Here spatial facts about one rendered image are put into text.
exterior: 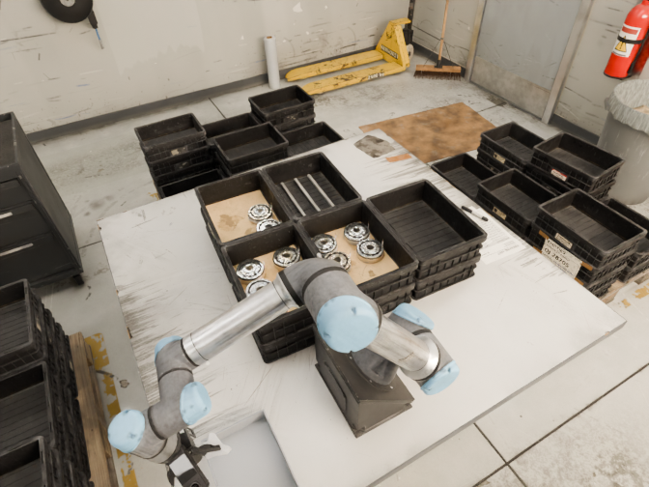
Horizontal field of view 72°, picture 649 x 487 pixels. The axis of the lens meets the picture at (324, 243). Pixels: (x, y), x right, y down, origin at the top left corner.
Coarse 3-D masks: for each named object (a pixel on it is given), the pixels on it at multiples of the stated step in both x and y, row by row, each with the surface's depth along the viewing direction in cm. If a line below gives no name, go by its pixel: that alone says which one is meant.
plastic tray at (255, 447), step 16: (256, 416) 137; (224, 432) 133; (240, 432) 136; (256, 432) 136; (272, 432) 133; (240, 448) 133; (256, 448) 133; (272, 448) 132; (224, 464) 130; (240, 464) 130; (256, 464) 130; (272, 464) 129; (288, 464) 125; (224, 480) 127; (240, 480) 126; (256, 480) 126; (272, 480) 126; (288, 480) 126
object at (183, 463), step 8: (184, 448) 103; (176, 456) 101; (184, 456) 101; (168, 464) 101; (176, 464) 101; (184, 464) 101; (192, 464) 101; (176, 472) 100; (184, 472) 100; (192, 472) 100; (200, 472) 101; (184, 480) 100; (192, 480) 100; (200, 480) 100; (208, 480) 102
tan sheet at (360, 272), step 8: (328, 232) 181; (336, 232) 181; (336, 240) 177; (344, 240) 177; (344, 248) 174; (352, 248) 174; (352, 256) 171; (384, 256) 170; (352, 264) 168; (360, 264) 168; (368, 264) 168; (376, 264) 167; (384, 264) 167; (392, 264) 167; (352, 272) 165; (360, 272) 165; (368, 272) 164; (376, 272) 164; (384, 272) 164; (360, 280) 162
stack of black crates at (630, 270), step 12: (612, 204) 263; (624, 204) 258; (636, 216) 252; (648, 228) 249; (648, 240) 251; (636, 252) 230; (648, 252) 230; (636, 264) 237; (648, 264) 247; (624, 276) 242
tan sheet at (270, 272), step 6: (294, 246) 175; (270, 252) 174; (258, 258) 171; (264, 258) 171; (270, 258) 171; (300, 258) 171; (270, 264) 169; (270, 270) 167; (276, 270) 167; (264, 276) 165; (270, 276) 164
